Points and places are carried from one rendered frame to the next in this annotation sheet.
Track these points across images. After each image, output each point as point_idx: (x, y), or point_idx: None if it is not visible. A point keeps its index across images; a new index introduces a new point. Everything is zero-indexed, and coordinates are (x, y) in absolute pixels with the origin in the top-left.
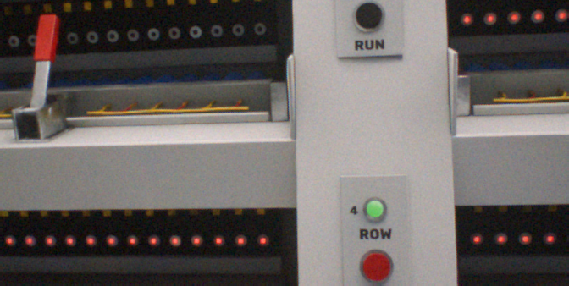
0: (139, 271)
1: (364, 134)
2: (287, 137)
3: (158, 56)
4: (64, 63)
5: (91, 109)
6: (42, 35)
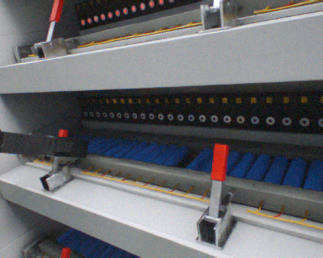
0: None
1: None
2: None
3: (290, 137)
4: (221, 134)
5: (247, 200)
6: (217, 160)
